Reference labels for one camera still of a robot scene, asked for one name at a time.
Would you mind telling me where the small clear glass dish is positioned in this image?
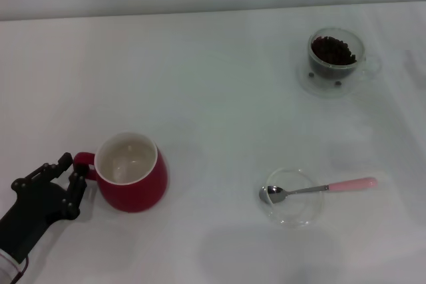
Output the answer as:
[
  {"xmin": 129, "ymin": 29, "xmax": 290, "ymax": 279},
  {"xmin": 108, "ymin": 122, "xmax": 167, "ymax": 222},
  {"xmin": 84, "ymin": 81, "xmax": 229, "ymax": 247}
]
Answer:
[{"xmin": 265, "ymin": 167, "xmax": 325, "ymax": 228}]

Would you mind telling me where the coffee beans heap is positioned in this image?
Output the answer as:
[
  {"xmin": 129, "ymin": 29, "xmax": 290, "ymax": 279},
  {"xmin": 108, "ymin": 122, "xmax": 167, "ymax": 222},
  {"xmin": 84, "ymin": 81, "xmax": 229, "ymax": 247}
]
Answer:
[{"xmin": 311, "ymin": 35, "xmax": 357, "ymax": 77}]

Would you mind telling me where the red ceramic mug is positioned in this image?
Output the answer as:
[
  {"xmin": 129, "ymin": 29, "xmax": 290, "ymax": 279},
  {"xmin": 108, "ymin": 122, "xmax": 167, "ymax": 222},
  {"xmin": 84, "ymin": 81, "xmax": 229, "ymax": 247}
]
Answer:
[{"xmin": 72, "ymin": 132, "xmax": 170, "ymax": 213}]

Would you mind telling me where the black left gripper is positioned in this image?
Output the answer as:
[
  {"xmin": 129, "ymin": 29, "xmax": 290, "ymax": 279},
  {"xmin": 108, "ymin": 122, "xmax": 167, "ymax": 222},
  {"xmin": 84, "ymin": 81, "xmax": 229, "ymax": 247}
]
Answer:
[{"xmin": 0, "ymin": 152, "xmax": 89, "ymax": 262}]

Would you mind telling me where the clear glass saucer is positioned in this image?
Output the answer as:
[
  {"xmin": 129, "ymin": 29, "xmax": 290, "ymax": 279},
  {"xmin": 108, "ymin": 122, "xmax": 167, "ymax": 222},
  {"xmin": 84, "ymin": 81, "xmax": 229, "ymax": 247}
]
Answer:
[{"xmin": 298, "ymin": 61, "xmax": 362, "ymax": 100}]

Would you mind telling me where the clear glass cup with handle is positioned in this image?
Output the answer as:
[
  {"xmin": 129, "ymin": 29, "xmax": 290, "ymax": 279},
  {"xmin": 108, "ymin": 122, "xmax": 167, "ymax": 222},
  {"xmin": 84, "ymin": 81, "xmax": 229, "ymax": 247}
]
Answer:
[{"xmin": 306, "ymin": 27, "xmax": 383, "ymax": 82}]

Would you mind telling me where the pink handled metal spoon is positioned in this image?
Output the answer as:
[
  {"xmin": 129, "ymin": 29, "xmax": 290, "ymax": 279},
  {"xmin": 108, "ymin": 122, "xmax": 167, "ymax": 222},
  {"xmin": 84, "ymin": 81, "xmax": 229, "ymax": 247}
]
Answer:
[{"xmin": 258, "ymin": 176, "xmax": 379, "ymax": 205}]

